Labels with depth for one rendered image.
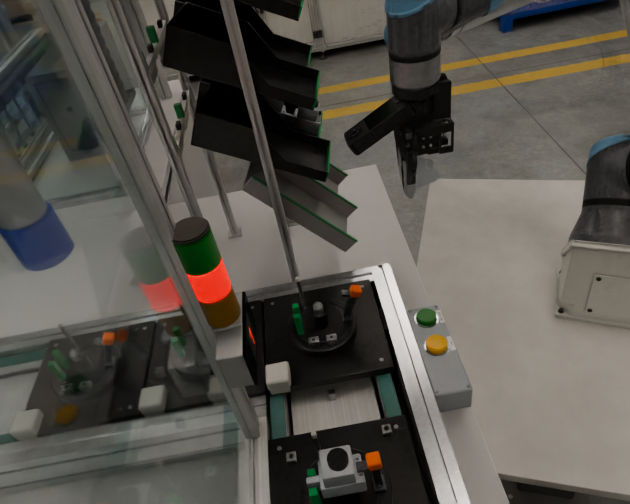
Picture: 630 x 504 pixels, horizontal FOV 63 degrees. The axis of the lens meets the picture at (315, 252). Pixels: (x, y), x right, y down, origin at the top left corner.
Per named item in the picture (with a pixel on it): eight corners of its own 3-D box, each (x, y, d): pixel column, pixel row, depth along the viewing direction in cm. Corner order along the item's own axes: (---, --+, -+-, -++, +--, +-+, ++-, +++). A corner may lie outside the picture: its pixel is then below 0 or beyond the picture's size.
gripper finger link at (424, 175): (441, 201, 89) (442, 156, 83) (408, 208, 89) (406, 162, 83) (436, 192, 92) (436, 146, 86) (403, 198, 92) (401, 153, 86)
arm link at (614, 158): (607, 210, 114) (614, 151, 115) (669, 206, 102) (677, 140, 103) (568, 200, 110) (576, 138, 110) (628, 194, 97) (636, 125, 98)
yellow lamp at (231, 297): (240, 298, 73) (232, 274, 70) (241, 324, 70) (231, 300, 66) (206, 305, 73) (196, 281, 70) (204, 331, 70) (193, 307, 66)
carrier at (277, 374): (370, 284, 115) (365, 242, 107) (394, 372, 97) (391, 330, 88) (264, 305, 115) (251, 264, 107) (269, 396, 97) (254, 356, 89)
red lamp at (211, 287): (231, 273, 70) (222, 246, 67) (231, 299, 66) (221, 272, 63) (196, 280, 70) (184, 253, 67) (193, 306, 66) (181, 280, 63)
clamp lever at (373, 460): (384, 474, 78) (378, 450, 73) (387, 487, 76) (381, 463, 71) (360, 479, 78) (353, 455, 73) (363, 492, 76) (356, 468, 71)
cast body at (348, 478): (361, 462, 77) (357, 438, 72) (367, 491, 74) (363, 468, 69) (306, 472, 77) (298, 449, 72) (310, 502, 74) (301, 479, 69)
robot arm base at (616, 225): (633, 258, 112) (639, 213, 112) (665, 252, 97) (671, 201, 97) (559, 248, 115) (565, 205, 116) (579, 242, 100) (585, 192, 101)
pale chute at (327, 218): (346, 217, 128) (357, 206, 126) (345, 252, 119) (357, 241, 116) (251, 157, 118) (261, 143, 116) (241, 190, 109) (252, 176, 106)
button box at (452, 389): (438, 322, 110) (438, 302, 106) (471, 407, 94) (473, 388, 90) (406, 328, 110) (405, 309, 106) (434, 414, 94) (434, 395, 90)
